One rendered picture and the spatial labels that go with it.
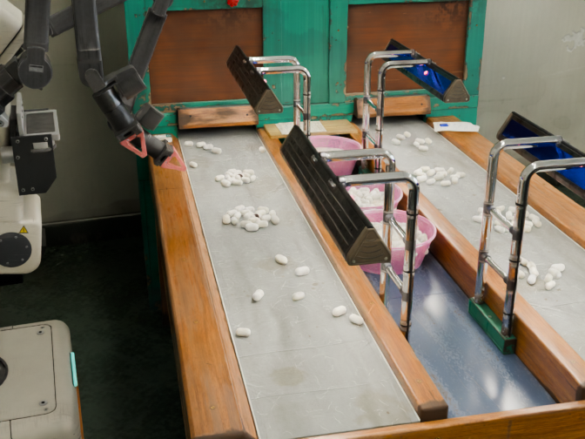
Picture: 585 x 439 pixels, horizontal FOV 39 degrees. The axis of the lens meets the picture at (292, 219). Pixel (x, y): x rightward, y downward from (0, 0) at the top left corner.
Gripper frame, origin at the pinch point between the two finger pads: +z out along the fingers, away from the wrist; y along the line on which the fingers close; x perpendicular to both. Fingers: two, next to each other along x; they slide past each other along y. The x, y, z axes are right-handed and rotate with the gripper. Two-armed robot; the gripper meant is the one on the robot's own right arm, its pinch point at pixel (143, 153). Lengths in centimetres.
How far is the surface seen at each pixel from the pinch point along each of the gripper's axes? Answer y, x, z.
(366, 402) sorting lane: -84, -15, 36
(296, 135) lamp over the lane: -28.9, -33.8, 5.3
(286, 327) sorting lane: -53, -9, 33
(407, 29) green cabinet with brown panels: 85, -105, 41
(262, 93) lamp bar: 13.8, -36.3, 7.5
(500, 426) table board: -95, -34, 48
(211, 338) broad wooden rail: -56, 6, 23
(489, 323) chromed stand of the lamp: -60, -49, 57
